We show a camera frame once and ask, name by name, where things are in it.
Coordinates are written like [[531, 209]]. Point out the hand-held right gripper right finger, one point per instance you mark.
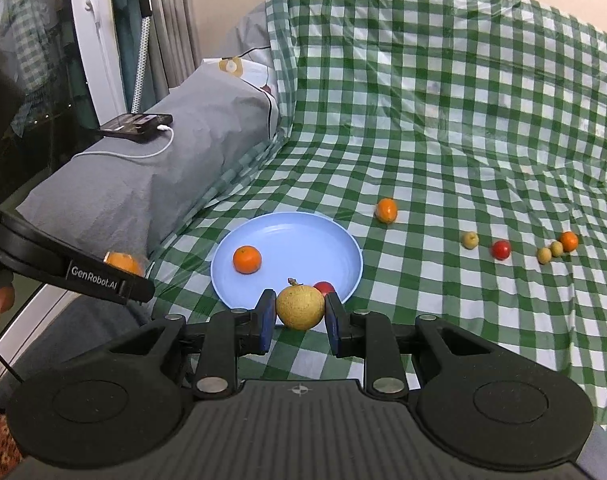
[[333, 325]]

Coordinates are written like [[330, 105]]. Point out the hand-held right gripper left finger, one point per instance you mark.
[[266, 317]]

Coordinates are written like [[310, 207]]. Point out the tan longan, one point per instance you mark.
[[556, 248], [544, 255], [301, 307], [469, 240]]

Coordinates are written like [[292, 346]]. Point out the red cherry tomato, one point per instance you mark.
[[501, 250], [324, 287]]

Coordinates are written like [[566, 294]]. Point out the orange tangerine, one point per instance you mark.
[[386, 210], [569, 241], [247, 259], [126, 262]]

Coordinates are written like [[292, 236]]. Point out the light blue plate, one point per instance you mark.
[[293, 245]]

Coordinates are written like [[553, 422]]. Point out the grey bed sheet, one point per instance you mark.
[[83, 330]]

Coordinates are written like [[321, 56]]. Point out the black smartphone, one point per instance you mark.
[[133, 127]]

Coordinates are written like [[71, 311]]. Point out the grey pillow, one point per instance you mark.
[[183, 160]]

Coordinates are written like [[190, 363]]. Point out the dark glass window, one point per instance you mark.
[[33, 85]]

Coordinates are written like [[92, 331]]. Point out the teal curtain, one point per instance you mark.
[[126, 45]]

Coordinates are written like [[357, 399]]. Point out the green checkered plastic cloth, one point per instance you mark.
[[433, 110]]

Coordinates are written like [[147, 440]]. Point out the white printed pillow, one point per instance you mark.
[[248, 70]]

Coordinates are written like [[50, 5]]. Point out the grey curtain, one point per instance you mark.
[[178, 25]]

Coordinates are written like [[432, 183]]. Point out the white door frame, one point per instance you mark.
[[93, 35]]

